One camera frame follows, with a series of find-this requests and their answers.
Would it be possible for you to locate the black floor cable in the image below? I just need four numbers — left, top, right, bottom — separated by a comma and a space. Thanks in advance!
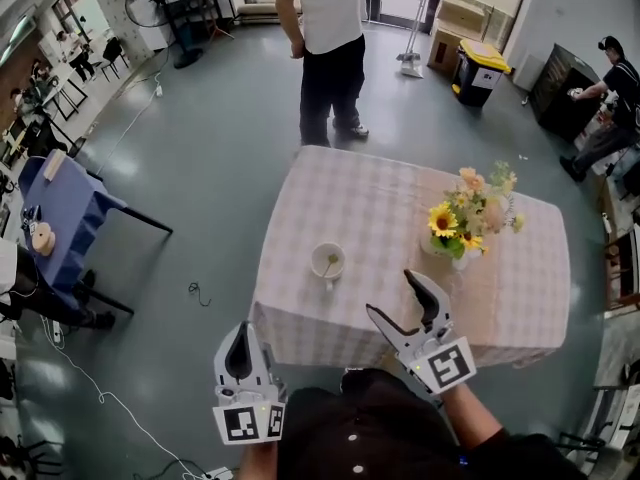
188, 281, 212, 308

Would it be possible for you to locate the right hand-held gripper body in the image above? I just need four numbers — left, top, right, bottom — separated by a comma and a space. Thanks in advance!
394, 320, 479, 409

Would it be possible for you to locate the white cup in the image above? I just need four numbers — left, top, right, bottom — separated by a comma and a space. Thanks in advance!
309, 241, 347, 293

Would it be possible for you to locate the person's black shirt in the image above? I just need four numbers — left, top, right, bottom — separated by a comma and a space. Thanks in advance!
277, 367, 589, 480

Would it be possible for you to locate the wooden spool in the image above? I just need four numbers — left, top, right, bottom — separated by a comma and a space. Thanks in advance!
30, 221, 56, 257

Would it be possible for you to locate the white floor cable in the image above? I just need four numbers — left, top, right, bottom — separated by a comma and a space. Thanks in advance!
94, 42, 174, 177
39, 315, 211, 480

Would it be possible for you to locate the wooden chair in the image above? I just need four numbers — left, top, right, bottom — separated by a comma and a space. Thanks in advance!
602, 227, 640, 312

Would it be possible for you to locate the white vase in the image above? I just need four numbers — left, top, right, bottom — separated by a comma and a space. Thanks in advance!
419, 235, 471, 272

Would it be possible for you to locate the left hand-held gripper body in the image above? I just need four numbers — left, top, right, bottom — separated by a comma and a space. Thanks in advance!
212, 380, 289, 447

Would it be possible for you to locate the white broom and dustpan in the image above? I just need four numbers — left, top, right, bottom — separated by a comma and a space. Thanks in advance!
396, 0, 431, 79

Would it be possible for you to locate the black chair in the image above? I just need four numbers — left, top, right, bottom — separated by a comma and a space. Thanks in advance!
102, 36, 130, 82

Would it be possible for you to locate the wooden coat stand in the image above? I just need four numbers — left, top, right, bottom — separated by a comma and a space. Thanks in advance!
192, 0, 235, 43

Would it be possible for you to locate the black cabinet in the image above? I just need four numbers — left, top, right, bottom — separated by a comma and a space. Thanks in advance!
528, 42, 601, 144

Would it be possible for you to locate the artificial flower bouquet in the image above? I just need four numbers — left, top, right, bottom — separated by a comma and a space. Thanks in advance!
427, 160, 526, 262

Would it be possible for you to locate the wooden block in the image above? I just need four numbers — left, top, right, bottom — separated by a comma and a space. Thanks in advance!
42, 148, 67, 182

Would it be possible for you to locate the person's right forearm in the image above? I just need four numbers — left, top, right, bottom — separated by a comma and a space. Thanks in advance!
439, 381, 505, 450

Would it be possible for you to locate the person's left forearm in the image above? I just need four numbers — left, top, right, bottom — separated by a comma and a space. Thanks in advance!
238, 441, 279, 480

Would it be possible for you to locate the cardboard box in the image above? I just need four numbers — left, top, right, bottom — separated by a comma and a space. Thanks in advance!
427, 25, 466, 74
435, 0, 494, 44

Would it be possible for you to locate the table with blue cloth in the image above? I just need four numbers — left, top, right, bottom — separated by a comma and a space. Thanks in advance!
18, 148, 174, 317

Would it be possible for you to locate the black bin with yellow lid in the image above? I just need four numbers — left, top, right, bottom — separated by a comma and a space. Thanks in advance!
451, 37, 512, 108

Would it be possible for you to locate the table with checkered cloth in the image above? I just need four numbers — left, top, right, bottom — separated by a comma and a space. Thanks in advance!
248, 144, 573, 370

